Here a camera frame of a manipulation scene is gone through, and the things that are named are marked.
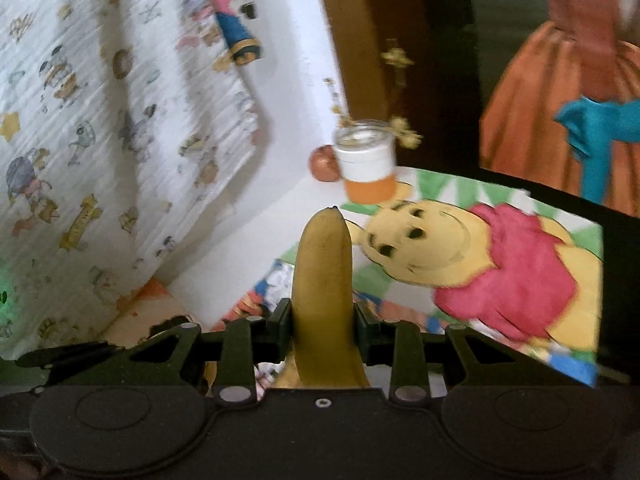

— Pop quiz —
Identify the yellow banana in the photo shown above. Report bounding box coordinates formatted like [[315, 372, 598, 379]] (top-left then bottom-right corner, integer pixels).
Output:
[[272, 206, 371, 391]]

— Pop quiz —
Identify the white jar with orange band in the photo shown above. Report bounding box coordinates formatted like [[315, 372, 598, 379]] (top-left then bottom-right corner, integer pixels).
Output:
[[333, 119, 397, 205]]

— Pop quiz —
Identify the yellow bear drawing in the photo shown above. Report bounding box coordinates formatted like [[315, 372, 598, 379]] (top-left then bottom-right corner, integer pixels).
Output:
[[330, 165, 607, 387]]

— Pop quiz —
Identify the brown wooden post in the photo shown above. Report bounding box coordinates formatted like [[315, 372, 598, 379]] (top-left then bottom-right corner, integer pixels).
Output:
[[312, 0, 437, 162]]

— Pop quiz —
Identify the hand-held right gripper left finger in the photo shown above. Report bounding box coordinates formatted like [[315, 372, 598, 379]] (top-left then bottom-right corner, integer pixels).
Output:
[[120, 299, 297, 407]]

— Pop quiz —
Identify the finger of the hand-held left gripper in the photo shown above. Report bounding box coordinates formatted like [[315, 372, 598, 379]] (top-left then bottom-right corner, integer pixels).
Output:
[[15, 341, 130, 387]]

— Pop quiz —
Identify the wall poster with orange dress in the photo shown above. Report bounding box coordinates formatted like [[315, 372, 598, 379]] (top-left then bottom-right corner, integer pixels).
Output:
[[465, 0, 640, 212]]

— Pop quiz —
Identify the reddish brown round fruit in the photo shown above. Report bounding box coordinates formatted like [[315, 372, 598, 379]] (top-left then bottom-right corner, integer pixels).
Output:
[[308, 144, 344, 181]]

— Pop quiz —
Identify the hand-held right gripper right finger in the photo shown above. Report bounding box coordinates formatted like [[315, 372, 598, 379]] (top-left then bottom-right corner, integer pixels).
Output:
[[352, 302, 537, 403]]

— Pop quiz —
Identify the yellow flower twig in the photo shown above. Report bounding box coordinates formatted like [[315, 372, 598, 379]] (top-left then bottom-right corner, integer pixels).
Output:
[[325, 37, 424, 151]]

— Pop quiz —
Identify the white printed blanket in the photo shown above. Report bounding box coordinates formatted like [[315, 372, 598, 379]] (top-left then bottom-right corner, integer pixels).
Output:
[[0, 0, 267, 357]]

